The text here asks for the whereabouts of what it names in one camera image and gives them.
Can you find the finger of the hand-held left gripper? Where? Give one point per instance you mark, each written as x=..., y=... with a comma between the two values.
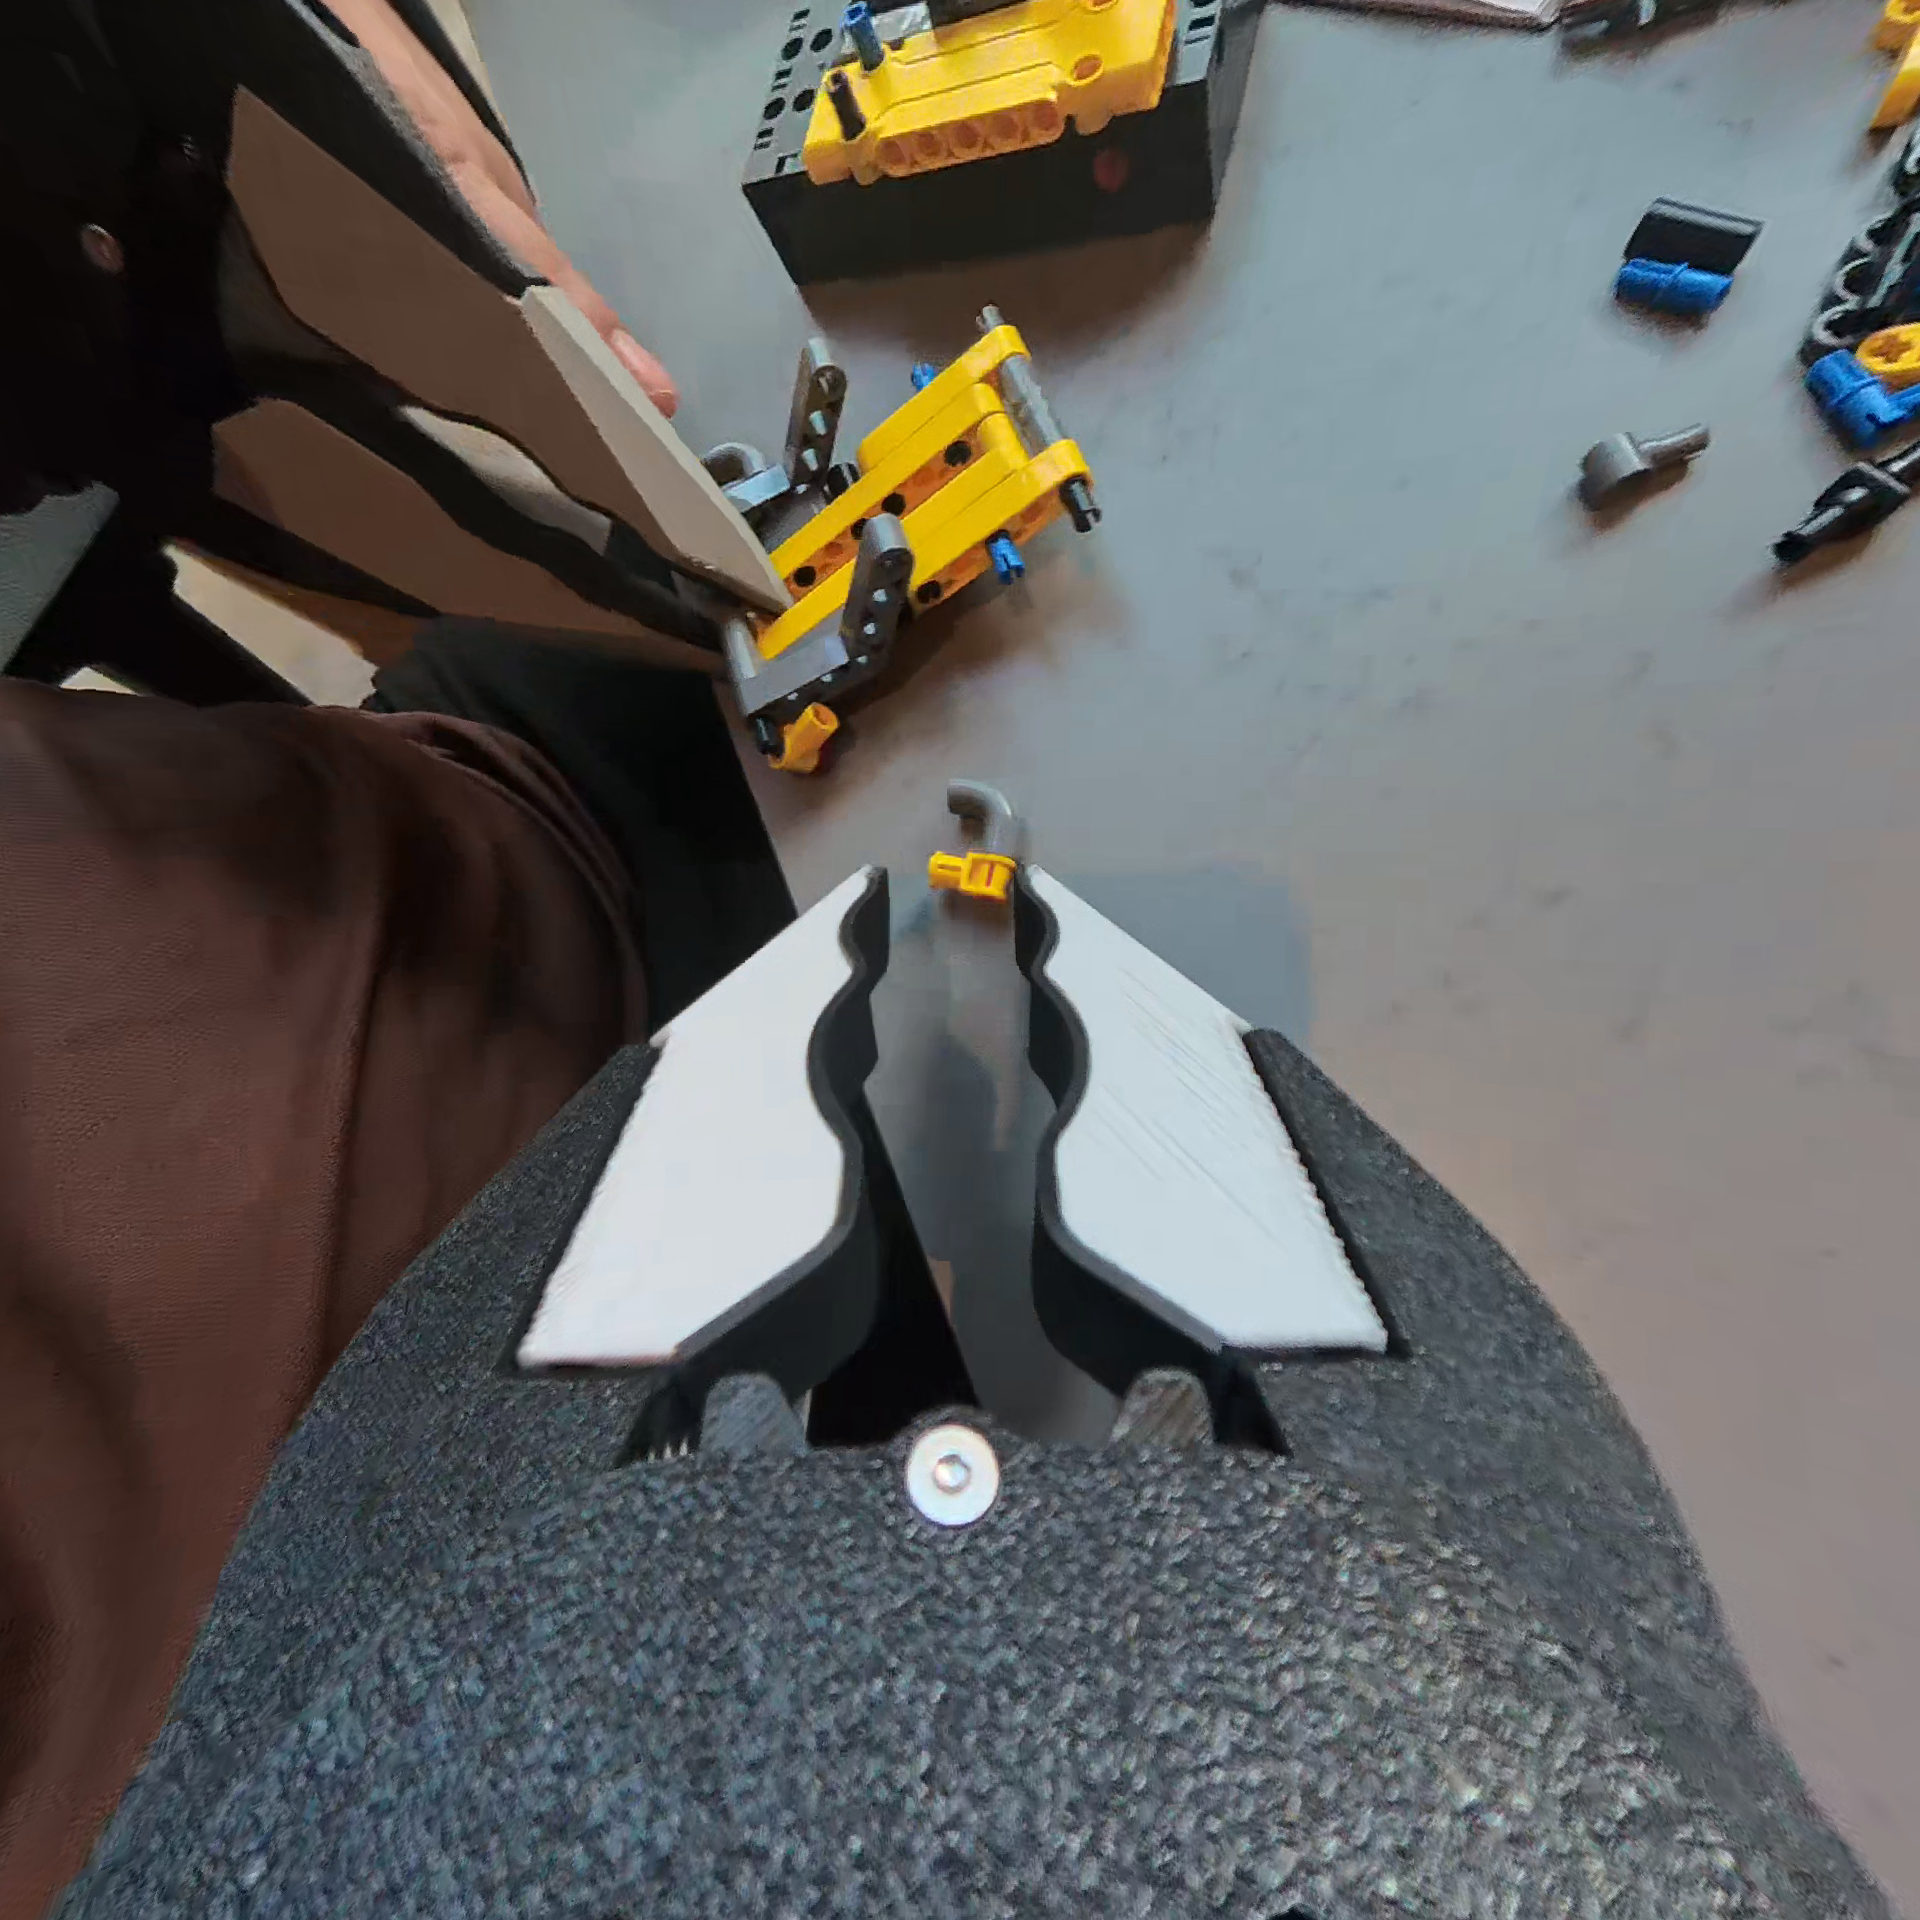
x=374, y=510
x=451, y=316

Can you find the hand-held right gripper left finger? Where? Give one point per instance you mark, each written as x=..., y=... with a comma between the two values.
x=704, y=1184

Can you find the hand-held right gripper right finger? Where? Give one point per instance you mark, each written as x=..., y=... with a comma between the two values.
x=1200, y=1184

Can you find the yellow panel vehicle assembly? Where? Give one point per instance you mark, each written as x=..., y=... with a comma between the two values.
x=930, y=481

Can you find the grey desk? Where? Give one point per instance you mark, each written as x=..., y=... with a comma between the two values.
x=1425, y=750

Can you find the person's left hand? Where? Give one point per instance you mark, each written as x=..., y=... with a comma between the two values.
x=510, y=196

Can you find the black base yellow panel assembly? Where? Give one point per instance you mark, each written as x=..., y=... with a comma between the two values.
x=989, y=89

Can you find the small grey pin piece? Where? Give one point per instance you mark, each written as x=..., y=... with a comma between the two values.
x=1620, y=469

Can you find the black pin connector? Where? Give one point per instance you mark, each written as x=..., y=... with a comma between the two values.
x=1844, y=510

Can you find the black and blue connector piece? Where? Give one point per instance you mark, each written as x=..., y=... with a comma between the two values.
x=1686, y=255

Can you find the pile of small building pieces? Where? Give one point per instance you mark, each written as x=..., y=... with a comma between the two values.
x=1875, y=345

